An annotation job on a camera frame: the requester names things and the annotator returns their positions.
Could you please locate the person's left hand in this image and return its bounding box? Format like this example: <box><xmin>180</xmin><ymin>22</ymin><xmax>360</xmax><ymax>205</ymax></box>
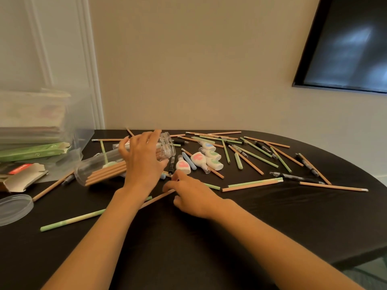
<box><xmin>118</xmin><ymin>129</ymin><xmax>170</xmax><ymax>194</ymax></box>

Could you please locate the person's right hand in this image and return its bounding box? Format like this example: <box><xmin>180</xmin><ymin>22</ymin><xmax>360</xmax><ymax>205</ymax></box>
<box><xmin>162</xmin><ymin>169</ymin><xmax>231</xmax><ymax>222</ymax></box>

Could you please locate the clear tube of green pens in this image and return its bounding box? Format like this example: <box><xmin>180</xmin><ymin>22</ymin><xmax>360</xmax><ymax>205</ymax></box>
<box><xmin>74</xmin><ymin>132</ymin><xmax>177</xmax><ymax>187</ymax></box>

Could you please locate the white green correction tape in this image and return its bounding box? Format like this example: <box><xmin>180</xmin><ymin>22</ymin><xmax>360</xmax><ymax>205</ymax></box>
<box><xmin>199</xmin><ymin>147</ymin><xmax>222</xmax><ymax>162</ymax></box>
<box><xmin>205</xmin><ymin>158</ymin><xmax>224</xmax><ymax>171</ymax></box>

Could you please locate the cluster of pencils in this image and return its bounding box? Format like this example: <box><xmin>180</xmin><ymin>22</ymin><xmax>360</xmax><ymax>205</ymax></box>
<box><xmin>169</xmin><ymin>131</ymin><xmax>304</xmax><ymax>191</ymax></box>

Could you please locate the clear plastic storage bin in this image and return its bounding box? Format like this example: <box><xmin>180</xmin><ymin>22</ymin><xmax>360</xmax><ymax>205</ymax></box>
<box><xmin>0</xmin><ymin>89</ymin><xmax>95</xmax><ymax>151</ymax></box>

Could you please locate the green pencil box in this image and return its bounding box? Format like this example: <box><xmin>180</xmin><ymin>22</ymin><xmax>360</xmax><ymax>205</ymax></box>
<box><xmin>0</xmin><ymin>142</ymin><xmax>72</xmax><ymax>163</ymax></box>

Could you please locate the black gold pen box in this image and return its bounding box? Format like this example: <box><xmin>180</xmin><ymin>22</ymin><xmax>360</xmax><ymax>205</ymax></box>
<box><xmin>0</xmin><ymin>163</ymin><xmax>49</xmax><ymax>193</ymax></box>

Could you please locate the person's right forearm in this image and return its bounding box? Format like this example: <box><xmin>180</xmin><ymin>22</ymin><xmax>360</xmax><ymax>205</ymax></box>
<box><xmin>211</xmin><ymin>199</ymin><xmax>365</xmax><ymax>290</ymax></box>

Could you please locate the person's left forearm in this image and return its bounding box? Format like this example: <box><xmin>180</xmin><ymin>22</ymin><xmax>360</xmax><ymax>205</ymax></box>
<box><xmin>41</xmin><ymin>187</ymin><xmax>152</xmax><ymax>290</ymax></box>

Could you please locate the round clear plastic lid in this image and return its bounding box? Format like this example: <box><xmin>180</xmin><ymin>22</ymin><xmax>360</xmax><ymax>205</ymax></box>
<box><xmin>0</xmin><ymin>194</ymin><xmax>34</xmax><ymax>227</ymax></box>

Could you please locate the black wall television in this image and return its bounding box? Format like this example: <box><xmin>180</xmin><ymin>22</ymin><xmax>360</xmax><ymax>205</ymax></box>
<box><xmin>292</xmin><ymin>0</ymin><xmax>387</xmax><ymax>94</ymax></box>

